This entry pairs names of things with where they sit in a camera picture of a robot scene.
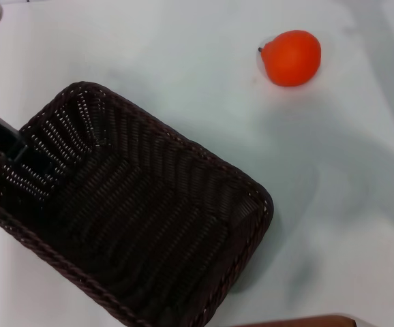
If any dark brown woven basket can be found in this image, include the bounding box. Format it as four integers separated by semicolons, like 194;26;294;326
0;80;275;327

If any brown board edge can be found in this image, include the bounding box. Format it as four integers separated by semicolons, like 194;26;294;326
230;314;359;327

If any orange toy pear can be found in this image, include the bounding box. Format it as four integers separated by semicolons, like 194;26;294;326
258;29;322;88

